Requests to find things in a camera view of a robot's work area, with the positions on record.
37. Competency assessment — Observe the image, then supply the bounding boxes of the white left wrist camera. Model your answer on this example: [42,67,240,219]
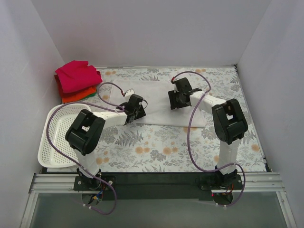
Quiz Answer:
[124,89,134,98]

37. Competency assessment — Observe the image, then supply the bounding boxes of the floral patterned table mat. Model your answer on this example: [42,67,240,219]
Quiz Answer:
[87,67,266,172]

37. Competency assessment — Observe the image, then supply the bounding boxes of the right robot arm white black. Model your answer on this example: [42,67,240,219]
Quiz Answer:
[168,77,248,189]

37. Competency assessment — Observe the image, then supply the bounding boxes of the orange folded t shirt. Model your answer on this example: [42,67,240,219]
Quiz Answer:
[54,75,96,103]

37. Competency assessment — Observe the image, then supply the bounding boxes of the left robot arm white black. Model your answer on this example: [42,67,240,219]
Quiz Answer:
[65,94,146,190]

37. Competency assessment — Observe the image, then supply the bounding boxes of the pink folded t shirt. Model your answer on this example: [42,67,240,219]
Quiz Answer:
[55,60,102,94]

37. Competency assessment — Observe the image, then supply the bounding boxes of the aluminium extrusion rail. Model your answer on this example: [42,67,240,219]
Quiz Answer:
[30,172,285,193]

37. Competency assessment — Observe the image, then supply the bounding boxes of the white t shirt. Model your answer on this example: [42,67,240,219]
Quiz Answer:
[113,79,193,127]

